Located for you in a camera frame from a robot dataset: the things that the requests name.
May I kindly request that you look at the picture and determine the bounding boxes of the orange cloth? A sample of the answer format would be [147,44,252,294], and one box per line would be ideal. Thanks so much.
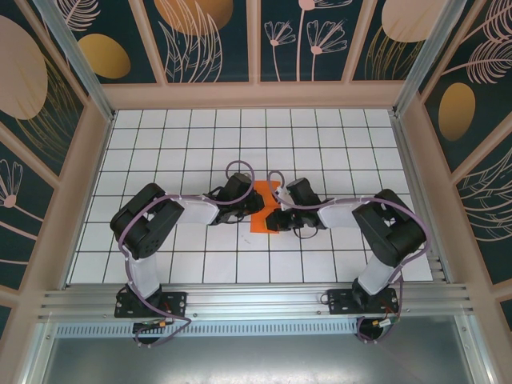
[248,180,281,234]

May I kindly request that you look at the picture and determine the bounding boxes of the grey metal sheet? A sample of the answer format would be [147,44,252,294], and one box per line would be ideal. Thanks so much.
[23,322,491,384]

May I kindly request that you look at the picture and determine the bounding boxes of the long aluminium mounting rail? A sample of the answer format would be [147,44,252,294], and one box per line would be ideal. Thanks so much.
[38,282,477,321]

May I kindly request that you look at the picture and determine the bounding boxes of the aluminium side rail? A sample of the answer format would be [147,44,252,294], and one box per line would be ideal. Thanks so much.
[390,111,455,286]

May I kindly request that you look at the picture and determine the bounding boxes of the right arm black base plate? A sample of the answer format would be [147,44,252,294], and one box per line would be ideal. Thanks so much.
[326,288,399,317]

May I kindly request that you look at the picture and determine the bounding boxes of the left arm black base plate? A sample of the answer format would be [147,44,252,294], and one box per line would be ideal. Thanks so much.
[114,288,188,319]

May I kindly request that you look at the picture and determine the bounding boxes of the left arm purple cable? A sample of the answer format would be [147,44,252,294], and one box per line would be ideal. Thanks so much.
[118,159,255,349]

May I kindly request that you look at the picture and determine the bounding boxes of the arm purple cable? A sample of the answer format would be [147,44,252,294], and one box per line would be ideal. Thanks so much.
[118,159,255,349]
[266,170,433,345]

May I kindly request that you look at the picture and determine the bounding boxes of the perforated metal cable tray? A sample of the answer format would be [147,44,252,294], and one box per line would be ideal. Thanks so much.
[54,322,363,341]

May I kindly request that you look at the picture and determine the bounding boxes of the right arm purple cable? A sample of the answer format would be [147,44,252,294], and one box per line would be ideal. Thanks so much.
[266,170,433,345]

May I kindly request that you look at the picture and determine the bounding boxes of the aluminium frame post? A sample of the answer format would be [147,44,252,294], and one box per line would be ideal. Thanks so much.
[391,0,467,117]
[34,0,117,121]

